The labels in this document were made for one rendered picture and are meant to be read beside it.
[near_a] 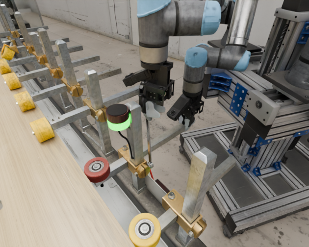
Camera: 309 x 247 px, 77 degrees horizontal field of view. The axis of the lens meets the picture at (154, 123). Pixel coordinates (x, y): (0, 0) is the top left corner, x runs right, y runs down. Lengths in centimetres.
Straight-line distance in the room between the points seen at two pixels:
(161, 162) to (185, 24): 147
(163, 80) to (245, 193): 115
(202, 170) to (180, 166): 141
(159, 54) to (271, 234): 146
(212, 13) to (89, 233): 59
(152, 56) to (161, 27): 7
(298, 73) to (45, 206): 97
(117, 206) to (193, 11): 75
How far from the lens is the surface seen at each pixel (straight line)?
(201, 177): 42
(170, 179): 172
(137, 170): 69
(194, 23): 51
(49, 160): 75
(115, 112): 51
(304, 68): 94
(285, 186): 169
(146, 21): 49
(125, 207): 90
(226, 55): 81
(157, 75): 55
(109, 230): 56
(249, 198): 151
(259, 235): 166
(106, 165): 66
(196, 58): 70
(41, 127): 78
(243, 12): 83
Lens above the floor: 141
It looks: 39 degrees down
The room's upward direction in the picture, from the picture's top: straight up
